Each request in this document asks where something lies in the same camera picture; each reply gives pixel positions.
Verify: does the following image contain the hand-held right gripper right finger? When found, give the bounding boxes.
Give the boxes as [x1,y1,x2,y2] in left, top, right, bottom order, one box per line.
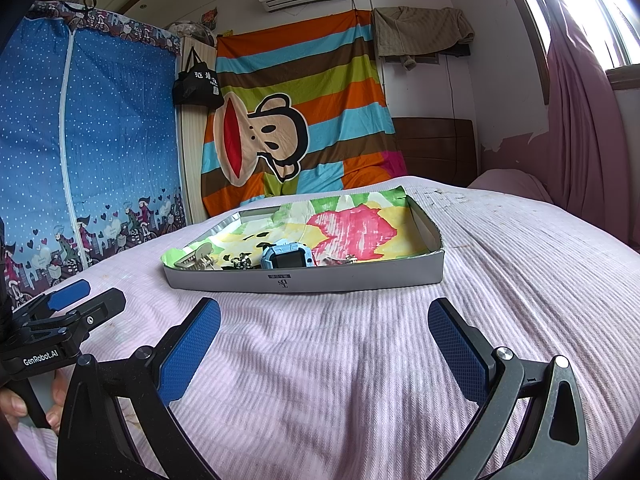
[427,297,592,480]

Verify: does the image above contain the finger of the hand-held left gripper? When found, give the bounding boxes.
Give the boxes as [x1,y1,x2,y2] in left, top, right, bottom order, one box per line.
[30,288,127,352]
[12,280,92,327]

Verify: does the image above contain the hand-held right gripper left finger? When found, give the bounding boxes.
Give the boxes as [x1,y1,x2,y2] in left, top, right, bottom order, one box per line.
[56,297,222,480]

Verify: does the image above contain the silver hair claw clip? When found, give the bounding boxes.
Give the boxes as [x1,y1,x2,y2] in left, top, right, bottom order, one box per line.
[174,242,219,271]

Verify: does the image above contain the blue wrist watch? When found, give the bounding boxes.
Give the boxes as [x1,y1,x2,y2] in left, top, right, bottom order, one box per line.
[259,242,322,269]

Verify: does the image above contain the shallow grey box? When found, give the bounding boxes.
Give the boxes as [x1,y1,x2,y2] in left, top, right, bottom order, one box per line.
[161,186,445,293]

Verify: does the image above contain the person's left hand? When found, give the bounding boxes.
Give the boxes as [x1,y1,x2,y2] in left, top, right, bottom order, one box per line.
[0,367,71,436]

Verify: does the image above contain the pink ribbed bedspread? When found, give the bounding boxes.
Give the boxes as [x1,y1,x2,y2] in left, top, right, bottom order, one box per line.
[15,175,640,480]

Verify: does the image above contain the colourful printed cloth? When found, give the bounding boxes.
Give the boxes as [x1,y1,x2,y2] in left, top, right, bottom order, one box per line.
[160,186,411,273]

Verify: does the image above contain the blue dotted fabric wardrobe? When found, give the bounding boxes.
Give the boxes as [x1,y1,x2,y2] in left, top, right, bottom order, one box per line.
[0,0,193,311]

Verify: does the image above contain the pink pillow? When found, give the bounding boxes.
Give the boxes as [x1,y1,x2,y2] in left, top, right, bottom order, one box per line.
[467,169,556,206]

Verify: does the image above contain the dark wooden headboard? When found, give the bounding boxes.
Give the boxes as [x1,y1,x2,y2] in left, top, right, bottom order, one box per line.
[390,117,481,188]

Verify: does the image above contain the black tote bag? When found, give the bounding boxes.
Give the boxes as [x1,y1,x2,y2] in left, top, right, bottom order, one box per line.
[172,47,226,108]

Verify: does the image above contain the pink curtain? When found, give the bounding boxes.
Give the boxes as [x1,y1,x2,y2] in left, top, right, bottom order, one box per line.
[505,0,640,252]

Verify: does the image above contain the striped monkey print sheet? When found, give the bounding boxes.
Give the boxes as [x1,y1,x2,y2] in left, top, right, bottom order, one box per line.
[200,7,407,216]

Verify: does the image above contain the olive green garment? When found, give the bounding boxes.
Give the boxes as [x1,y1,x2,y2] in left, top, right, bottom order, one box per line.
[372,6,476,71]

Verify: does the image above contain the window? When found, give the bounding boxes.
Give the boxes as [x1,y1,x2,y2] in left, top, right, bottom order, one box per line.
[520,0,640,76]

